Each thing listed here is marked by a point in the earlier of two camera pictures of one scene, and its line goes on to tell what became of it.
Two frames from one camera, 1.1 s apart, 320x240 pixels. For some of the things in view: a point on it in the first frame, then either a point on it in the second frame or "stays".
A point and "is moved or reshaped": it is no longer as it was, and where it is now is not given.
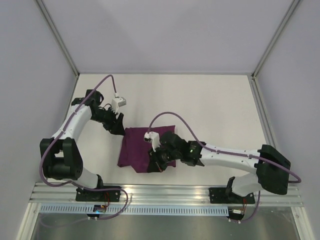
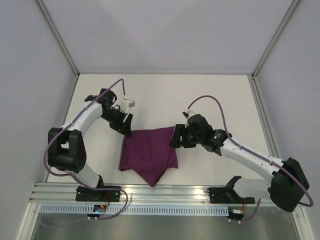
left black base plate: (82, 195) stays
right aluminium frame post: (275, 37) stays
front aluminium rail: (169, 194) stays
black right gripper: (158, 155) -> (184, 137)
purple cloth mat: (135, 150) is moved or reshaped
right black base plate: (227, 195) stays
